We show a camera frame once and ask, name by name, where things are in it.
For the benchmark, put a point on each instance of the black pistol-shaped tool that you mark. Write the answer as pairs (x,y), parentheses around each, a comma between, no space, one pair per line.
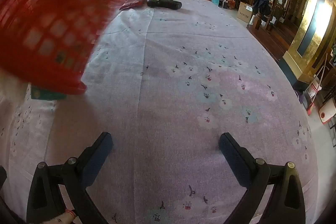
(165,3)

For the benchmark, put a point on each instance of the white bucket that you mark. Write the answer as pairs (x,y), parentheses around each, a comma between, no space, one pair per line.
(313,87)

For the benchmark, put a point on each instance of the purple mop head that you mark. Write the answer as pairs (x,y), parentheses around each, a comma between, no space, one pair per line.
(298,95)

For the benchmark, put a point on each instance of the white orange cylinder appliance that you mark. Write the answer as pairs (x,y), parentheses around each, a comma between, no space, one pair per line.
(325,112)

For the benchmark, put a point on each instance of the dark green box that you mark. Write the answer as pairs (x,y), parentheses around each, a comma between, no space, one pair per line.
(39,94)

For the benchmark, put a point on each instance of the cardboard box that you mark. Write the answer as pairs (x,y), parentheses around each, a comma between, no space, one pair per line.
(244,12)

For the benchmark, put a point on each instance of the gold pillar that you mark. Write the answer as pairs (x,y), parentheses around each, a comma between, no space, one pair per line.
(312,24)

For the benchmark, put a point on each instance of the red plastic basket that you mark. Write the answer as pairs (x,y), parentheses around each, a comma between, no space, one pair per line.
(52,16)

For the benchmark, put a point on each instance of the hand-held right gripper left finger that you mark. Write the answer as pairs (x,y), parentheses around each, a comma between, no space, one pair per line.
(97,161)

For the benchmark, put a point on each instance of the floral pink tablecloth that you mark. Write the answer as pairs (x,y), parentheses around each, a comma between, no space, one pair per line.
(170,108)

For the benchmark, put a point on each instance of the teal box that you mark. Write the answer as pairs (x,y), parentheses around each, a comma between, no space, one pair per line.
(215,1)

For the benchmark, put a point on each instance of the dark jacket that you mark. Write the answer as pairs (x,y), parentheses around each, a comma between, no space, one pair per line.
(260,3)

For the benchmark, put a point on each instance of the red packet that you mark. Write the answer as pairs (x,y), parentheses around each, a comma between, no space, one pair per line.
(132,2)

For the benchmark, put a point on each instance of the wooden staircase with railing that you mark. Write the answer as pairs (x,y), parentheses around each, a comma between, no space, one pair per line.
(278,37)

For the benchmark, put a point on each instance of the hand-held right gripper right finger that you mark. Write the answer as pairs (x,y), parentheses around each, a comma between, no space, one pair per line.
(233,158)

